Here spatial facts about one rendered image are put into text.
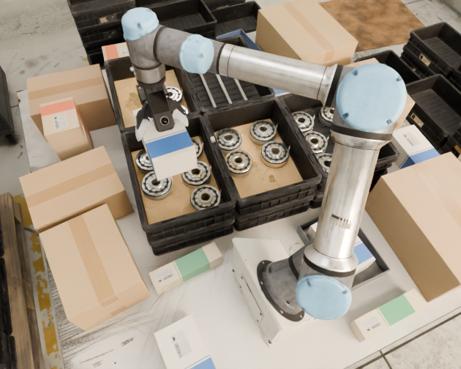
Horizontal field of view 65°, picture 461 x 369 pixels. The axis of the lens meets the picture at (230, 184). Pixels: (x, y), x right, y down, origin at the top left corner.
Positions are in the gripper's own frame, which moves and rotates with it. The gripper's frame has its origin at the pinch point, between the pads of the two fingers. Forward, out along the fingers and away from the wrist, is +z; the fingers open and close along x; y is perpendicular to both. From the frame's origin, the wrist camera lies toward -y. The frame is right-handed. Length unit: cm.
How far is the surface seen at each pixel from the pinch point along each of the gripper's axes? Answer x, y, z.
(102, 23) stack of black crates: -2, 158, 61
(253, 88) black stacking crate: -48, 35, 28
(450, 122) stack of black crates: -165, 9, 73
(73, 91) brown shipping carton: 23, 57, 24
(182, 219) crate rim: 2.6, -18.1, 18.0
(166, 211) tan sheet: 5.7, -8.2, 27.9
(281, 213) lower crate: -33, -20, 37
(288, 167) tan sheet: -41, -8, 28
